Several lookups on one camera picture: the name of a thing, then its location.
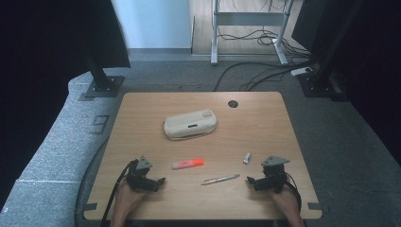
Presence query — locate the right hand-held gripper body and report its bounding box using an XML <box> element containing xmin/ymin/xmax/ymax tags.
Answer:
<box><xmin>253</xmin><ymin>155</ymin><xmax>291</xmax><ymax>194</ymax></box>

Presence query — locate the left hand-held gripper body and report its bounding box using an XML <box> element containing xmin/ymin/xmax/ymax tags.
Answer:
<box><xmin>126</xmin><ymin>155</ymin><xmax>161</xmax><ymax>193</ymax></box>

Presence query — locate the silver pen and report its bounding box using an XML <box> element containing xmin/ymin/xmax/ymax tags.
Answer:
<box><xmin>200</xmin><ymin>172</ymin><xmax>241</xmax><ymax>186</ymax></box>

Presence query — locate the orange highlighter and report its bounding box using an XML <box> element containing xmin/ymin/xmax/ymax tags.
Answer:
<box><xmin>171</xmin><ymin>157</ymin><xmax>205</xmax><ymax>171</ymax></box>

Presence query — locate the cream pencil case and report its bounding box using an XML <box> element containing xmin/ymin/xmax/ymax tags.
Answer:
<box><xmin>163</xmin><ymin>108</ymin><xmax>218</xmax><ymax>142</ymax></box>

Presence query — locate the person's left hand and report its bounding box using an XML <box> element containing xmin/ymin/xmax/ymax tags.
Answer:
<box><xmin>114</xmin><ymin>181</ymin><xmax>149</xmax><ymax>218</ymax></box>

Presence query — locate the person's right hand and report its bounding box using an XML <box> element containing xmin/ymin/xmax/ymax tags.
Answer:
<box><xmin>270</xmin><ymin>184</ymin><xmax>301</xmax><ymax>218</ymax></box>

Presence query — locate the black metal stand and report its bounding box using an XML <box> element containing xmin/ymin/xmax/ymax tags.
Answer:
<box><xmin>297</xmin><ymin>0</ymin><xmax>363</xmax><ymax>102</ymax></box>
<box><xmin>82</xmin><ymin>46</ymin><xmax>126</xmax><ymax>98</ymax></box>

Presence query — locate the white power strip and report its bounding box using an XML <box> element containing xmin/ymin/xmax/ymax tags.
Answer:
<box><xmin>289</xmin><ymin>66</ymin><xmax>313</xmax><ymax>78</ymax></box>

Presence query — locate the black curtain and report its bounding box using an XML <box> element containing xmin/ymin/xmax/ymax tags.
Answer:
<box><xmin>291</xmin><ymin>0</ymin><xmax>401</xmax><ymax>159</ymax></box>
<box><xmin>0</xmin><ymin>0</ymin><xmax>131</xmax><ymax>212</ymax></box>

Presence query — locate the left hand-held gripper black cable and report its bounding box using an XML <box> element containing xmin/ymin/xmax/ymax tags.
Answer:
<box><xmin>99</xmin><ymin>159</ymin><xmax>140</xmax><ymax>227</ymax></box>

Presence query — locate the hand-held gripper black cable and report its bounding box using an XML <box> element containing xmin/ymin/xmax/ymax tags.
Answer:
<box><xmin>283</xmin><ymin>171</ymin><xmax>303</xmax><ymax>213</ymax></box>
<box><xmin>99</xmin><ymin>159</ymin><xmax>140</xmax><ymax>227</ymax></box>

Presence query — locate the right hand-held gripper black cable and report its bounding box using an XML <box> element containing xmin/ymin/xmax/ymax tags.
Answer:
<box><xmin>283</xmin><ymin>171</ymin><xmax>303</xmax><ymax>213</ymax></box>

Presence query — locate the tangle of black floor cables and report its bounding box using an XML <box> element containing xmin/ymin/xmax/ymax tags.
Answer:
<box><xmin>213</xmin><ymin>0</ymin><xmax>320</xmax><ymax>93</ymax></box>

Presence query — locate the white desk frame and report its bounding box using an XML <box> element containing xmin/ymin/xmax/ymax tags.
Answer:
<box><xmin>210</xmin><ymin>0</ymin><xmax>296</xmax><ymax>66</ymax></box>

